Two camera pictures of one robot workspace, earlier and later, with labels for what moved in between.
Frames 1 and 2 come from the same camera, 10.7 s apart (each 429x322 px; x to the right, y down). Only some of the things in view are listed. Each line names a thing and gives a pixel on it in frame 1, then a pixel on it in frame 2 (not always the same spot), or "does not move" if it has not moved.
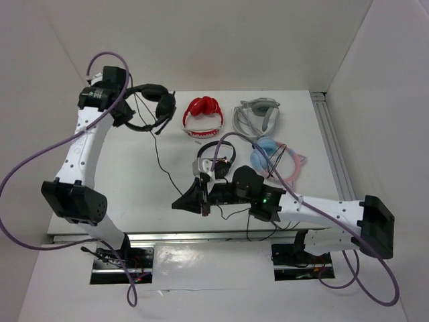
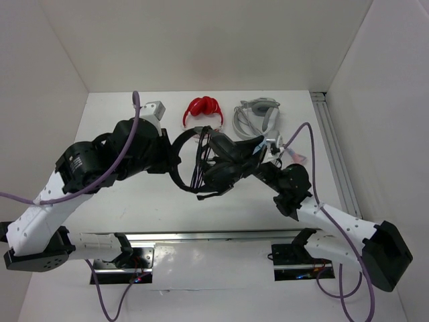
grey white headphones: (255, 118) does not move
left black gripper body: (121, 117) → (160, 162)
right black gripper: (192, 199) → (245, 149)
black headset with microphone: (165, 102) → (220, 161)
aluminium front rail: (323, 236) does not move
